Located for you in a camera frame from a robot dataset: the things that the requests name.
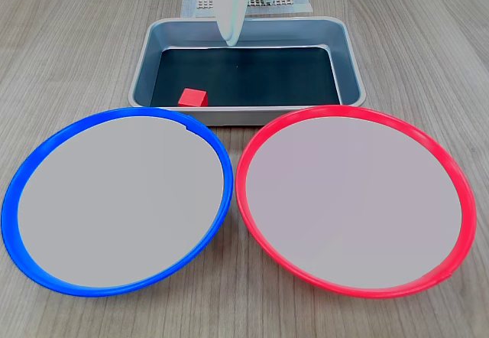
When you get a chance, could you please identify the red cube block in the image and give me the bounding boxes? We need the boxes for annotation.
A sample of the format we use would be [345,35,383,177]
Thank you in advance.
[177,88,209,108]

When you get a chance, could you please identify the black tray liner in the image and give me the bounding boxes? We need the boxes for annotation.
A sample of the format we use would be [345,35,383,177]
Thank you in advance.
[150,46,342,108]

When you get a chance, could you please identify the silver metal tray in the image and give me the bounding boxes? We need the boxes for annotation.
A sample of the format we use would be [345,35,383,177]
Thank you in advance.
[128,16,367,127]

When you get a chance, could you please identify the blue rimmed white dish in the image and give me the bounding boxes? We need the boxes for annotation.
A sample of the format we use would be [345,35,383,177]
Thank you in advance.
[0,106,235,297]

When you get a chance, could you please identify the red rimmed white dish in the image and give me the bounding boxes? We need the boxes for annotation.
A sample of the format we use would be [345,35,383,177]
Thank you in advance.
[235,104,478,300]

